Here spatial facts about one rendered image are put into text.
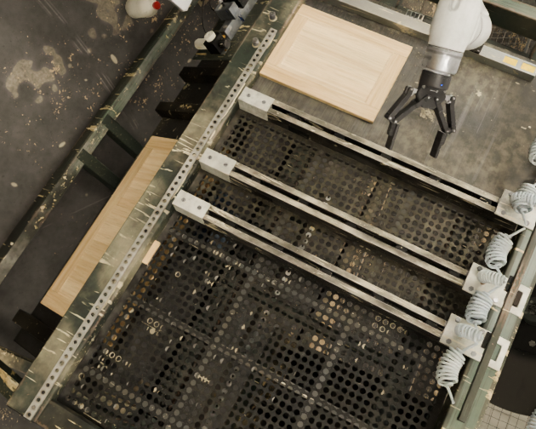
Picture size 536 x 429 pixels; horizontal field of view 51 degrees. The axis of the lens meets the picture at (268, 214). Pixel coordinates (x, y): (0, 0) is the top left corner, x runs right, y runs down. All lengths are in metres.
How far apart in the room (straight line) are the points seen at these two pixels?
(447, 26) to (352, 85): 0.85
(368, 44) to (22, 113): 1.50
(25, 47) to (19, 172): 0.54
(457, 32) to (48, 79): 1.86
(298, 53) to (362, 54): 0.25
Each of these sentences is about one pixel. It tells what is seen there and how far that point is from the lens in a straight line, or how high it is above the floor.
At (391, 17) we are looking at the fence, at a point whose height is 1.21.
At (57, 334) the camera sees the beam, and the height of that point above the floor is 0.82.
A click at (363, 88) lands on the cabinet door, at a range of 2.26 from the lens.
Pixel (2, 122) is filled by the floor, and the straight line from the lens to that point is 2.69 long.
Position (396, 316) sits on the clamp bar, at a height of 1.65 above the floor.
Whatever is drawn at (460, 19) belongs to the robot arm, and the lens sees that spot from 1.48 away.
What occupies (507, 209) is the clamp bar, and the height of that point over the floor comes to 1.82.
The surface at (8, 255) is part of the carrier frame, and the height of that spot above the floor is 0.18.
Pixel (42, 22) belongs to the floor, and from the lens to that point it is 2.77.
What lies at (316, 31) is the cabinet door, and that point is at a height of 0.99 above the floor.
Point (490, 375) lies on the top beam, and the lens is 1.90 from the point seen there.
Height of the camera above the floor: 2.49
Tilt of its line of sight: 42 degrees down
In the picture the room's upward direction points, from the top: 104 degrees clockwise
